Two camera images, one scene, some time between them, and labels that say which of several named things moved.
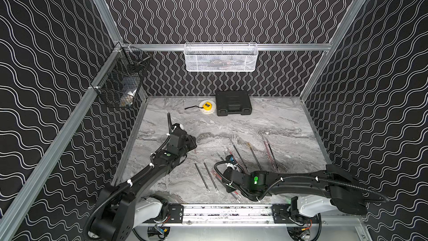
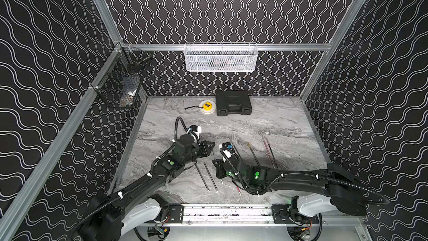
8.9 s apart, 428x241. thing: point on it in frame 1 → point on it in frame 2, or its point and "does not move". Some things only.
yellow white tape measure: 206,106 does not move
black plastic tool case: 233,101 does not move
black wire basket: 119,76 does not move
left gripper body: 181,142 → 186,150
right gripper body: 244,193 → 221,174
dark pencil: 275,160 does not move
